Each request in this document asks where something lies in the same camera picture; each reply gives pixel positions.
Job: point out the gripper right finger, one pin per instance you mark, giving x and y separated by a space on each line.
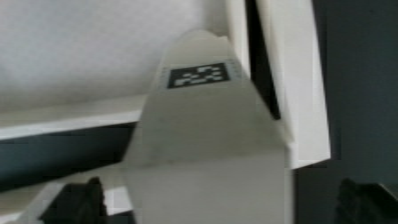
367 204

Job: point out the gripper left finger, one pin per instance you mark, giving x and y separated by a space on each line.
75 207

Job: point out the white desk tabletop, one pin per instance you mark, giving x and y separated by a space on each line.
81 52

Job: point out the white U-shaped obstacle fence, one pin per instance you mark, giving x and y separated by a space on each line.
283 69

